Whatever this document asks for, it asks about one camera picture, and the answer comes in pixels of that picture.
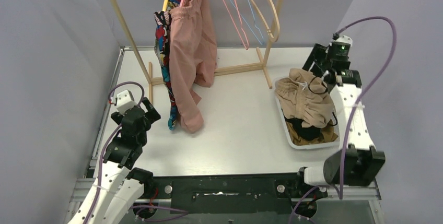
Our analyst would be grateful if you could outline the pink shorts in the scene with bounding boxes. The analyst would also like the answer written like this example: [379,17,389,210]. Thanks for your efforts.
[169,0,217,133]

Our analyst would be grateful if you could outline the blue hanger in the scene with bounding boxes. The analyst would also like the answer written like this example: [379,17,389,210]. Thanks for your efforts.
[237,0,264,48]

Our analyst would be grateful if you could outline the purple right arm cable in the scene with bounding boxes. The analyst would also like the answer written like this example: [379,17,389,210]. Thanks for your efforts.
[289,16,398,224]

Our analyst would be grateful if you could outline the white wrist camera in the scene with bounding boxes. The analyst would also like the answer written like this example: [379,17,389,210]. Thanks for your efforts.
[111,90,137,115]
[334,35,353,46]

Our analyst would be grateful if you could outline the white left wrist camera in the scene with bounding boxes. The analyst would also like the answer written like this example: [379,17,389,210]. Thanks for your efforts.
[111,90,137,115]

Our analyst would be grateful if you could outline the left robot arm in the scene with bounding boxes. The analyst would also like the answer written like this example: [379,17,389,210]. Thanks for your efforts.
[69,97,160,223]

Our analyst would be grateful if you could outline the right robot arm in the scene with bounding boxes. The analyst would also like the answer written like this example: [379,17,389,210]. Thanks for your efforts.
[294,41,386,196]

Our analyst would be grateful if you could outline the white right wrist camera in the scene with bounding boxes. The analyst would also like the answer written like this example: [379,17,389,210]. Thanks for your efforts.
[334,35,353,46]

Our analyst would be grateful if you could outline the beige shorts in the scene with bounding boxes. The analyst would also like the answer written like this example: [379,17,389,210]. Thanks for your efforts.
[274,68,334,128]

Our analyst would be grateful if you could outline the wooden clothes rack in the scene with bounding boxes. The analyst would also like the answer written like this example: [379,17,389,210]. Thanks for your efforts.
[109,0,283,101]

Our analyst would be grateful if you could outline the beige wooden hanger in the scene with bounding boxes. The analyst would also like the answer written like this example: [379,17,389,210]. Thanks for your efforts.
[247,0,281,43]

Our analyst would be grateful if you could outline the white plastic basket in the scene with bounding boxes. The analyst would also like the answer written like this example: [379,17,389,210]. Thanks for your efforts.
[273,76,339,150]

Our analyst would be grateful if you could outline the colourful comic print shorts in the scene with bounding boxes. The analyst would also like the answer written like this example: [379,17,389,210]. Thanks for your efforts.
[154,0,178,130]

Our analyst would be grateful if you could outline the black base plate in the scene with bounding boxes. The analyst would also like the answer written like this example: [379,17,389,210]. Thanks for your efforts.
[135,172,328,214]

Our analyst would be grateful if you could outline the black shorts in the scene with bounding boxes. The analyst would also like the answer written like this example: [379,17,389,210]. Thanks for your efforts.
[284,112,337,145]

